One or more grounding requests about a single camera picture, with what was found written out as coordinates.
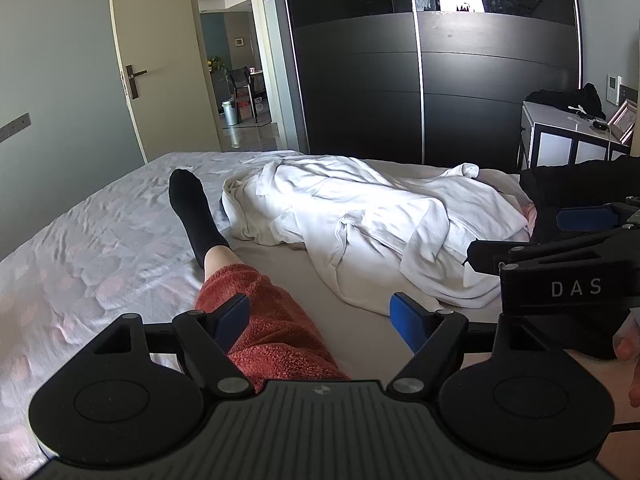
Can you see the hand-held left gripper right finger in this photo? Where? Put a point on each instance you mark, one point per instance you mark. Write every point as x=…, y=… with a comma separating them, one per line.
x=406, y=320

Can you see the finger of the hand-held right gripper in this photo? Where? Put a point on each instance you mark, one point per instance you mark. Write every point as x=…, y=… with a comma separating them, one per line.
x=585, y=219
x=495, y=255

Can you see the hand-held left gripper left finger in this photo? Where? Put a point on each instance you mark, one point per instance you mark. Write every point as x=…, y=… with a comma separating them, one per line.
x=235, y=317

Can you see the white garment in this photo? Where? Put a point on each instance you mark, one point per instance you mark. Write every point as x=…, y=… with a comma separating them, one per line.
x=360, y=210

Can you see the person's right hand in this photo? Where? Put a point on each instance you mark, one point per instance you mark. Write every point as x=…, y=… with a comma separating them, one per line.
x=624, y=345

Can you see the black garment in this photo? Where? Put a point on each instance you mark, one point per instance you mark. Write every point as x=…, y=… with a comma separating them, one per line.
x=565, y=180

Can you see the person's left leg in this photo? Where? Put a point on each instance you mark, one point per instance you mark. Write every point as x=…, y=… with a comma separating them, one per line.
x=217, y=260

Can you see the white bedside cabinet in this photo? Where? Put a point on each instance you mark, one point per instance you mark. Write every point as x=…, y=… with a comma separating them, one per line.
x=565, y=140

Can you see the small black device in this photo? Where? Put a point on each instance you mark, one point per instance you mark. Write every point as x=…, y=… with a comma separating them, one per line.
x=600, y=124

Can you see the black sock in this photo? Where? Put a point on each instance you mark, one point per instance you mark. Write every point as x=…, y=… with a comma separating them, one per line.
x=192, y=210

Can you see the black cloth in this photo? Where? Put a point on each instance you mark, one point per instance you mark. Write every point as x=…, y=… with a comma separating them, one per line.
x=565, y=100

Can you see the lavender dotted bedspread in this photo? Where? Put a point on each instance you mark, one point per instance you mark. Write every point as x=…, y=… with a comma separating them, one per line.
x=100, y=260

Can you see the silver trash can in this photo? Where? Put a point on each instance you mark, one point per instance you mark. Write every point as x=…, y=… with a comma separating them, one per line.
x=229, y=112

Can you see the black sliding wardrobe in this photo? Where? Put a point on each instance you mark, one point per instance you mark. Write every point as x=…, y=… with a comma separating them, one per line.
x=360, y=85

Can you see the dark chair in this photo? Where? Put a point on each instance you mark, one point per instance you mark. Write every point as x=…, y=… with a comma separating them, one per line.
x=245, y=90

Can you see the yellow flowers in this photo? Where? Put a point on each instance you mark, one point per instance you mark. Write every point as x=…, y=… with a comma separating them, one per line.
x=215, y=64

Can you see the cream door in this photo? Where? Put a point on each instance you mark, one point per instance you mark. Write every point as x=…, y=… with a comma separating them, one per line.
x=155, y=35

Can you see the wooden picture frame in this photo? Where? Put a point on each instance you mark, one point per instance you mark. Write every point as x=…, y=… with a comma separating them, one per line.
x=620, y=117

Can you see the white wall intercom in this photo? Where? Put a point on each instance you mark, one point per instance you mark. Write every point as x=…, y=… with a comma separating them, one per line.
x=612, y=87

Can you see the grey wall switch panel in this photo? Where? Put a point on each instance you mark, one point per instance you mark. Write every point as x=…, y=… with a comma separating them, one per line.
x=15, y=127

